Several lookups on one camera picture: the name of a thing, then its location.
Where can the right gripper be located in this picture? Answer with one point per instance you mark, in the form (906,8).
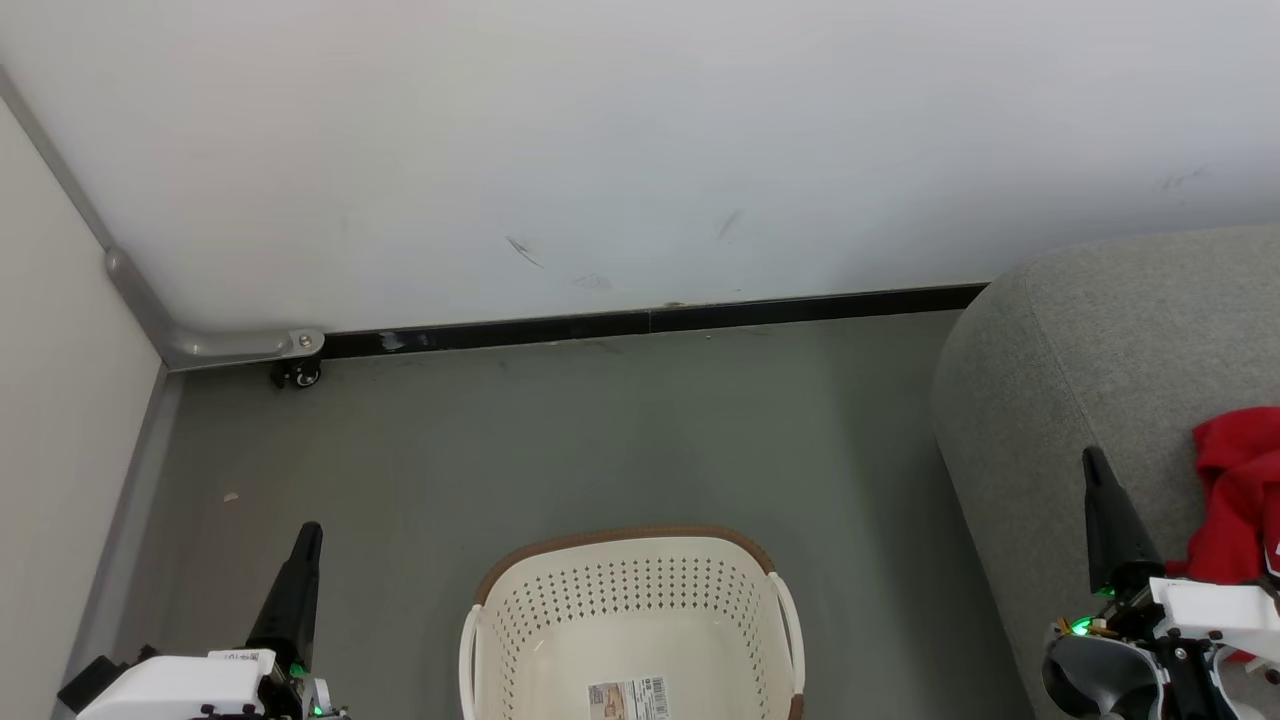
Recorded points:
(1125,612)

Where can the paper label sticker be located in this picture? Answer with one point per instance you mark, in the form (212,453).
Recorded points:
(628,700)

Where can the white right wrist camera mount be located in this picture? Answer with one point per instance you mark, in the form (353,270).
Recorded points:
(1210,610)

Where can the grey fabric sofa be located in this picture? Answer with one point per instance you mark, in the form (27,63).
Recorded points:
(1100,340)

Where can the white partition panel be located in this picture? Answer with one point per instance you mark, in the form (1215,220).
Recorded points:
(50,450)

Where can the small black caster wheel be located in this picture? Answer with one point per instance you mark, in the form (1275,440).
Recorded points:
(300,375)

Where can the cream perforated laundry basket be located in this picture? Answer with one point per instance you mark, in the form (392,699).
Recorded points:
(640,600)

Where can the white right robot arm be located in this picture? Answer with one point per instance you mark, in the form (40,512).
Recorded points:
(1090,680)

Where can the red garment white trim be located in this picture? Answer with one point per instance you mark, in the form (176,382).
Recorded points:
(1240,500)

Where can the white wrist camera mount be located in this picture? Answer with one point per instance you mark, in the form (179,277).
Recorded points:
(1210,610)
(170,690)

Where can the grey metal frame tube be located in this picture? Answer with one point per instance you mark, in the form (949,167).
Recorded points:
(230,345)

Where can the dark baseboard strip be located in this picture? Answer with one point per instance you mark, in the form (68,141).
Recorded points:
(700,318)

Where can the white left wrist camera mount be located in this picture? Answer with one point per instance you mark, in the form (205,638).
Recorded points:
(170,690)

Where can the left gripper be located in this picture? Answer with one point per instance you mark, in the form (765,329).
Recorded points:
(295,695)

